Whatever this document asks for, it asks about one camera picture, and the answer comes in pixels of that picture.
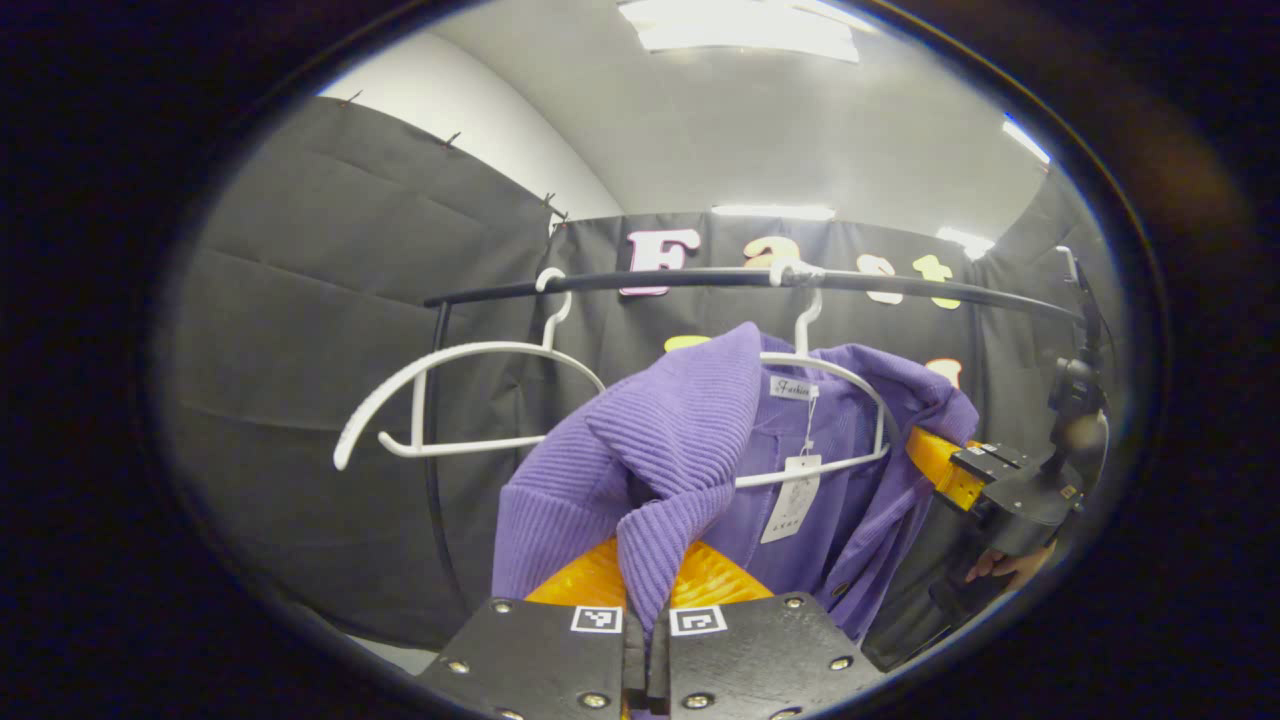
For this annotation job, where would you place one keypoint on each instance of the black metal clothes rack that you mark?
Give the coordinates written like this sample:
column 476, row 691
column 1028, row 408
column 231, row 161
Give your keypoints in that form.
column 700, row 278

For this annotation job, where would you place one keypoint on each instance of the white plastic hanger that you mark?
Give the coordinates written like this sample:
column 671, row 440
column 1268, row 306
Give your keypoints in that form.
column 845, row 463
column 480, row 347

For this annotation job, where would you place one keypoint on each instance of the purple ribbed jacket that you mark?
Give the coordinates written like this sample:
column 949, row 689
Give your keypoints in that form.
column 670, row 430

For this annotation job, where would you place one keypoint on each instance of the black backdrop cloth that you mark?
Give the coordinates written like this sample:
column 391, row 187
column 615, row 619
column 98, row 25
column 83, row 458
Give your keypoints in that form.
column 300, row 300

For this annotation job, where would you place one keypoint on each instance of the small ceiling light panel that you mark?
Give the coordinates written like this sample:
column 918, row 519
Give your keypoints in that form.
column 1027, row 141

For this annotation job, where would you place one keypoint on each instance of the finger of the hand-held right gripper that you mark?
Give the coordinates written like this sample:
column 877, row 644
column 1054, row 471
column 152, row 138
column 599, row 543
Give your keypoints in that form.
column 1005, row 452
column 945, row 465

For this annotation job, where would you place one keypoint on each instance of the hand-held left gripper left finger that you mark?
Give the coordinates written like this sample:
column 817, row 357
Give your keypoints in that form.
column 540, row 650

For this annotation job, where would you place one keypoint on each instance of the large ceiling light panel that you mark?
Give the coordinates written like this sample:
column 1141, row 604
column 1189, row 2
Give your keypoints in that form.
column 740, row 30

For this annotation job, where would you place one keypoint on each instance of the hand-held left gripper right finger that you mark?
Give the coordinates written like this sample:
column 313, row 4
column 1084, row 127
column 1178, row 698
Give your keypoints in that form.
column 750, row 650

